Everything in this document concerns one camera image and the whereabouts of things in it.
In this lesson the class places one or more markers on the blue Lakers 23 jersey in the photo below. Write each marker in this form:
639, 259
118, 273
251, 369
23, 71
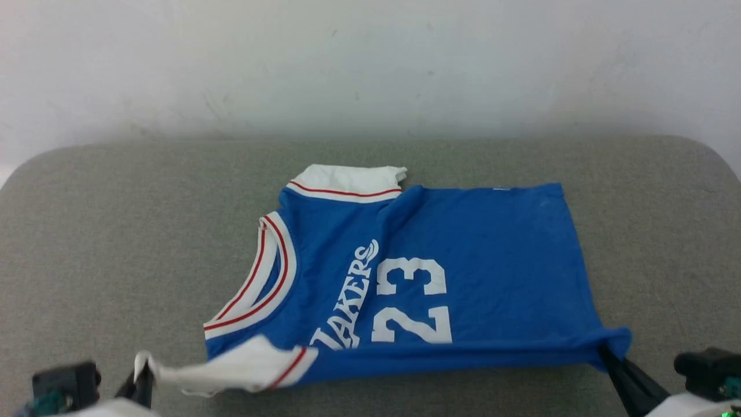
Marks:
463, 272

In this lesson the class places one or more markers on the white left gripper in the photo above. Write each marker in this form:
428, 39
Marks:
110, 408

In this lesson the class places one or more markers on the grey fabric sofa cushion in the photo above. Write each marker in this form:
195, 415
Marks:
116, 231

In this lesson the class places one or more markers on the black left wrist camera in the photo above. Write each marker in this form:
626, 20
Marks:
66, 382

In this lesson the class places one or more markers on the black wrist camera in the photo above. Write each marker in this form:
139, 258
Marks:
706, 368
66, 382

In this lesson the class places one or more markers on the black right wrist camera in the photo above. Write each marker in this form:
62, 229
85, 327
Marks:
706, 368

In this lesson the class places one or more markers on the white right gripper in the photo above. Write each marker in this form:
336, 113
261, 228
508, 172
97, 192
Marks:
692, 406

